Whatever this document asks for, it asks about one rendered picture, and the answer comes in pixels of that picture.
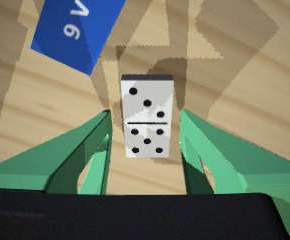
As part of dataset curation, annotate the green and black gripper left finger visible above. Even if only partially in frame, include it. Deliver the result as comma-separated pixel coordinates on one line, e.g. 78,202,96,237
0,109,113,194

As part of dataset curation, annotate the white domino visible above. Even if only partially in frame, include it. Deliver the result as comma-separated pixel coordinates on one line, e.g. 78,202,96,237
121,74,174,157

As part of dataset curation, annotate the blue battery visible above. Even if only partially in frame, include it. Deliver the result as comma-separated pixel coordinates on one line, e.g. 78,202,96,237
30,0,126,76

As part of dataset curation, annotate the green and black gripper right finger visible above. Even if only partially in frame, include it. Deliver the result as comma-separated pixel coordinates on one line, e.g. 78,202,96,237
179,109,290,234

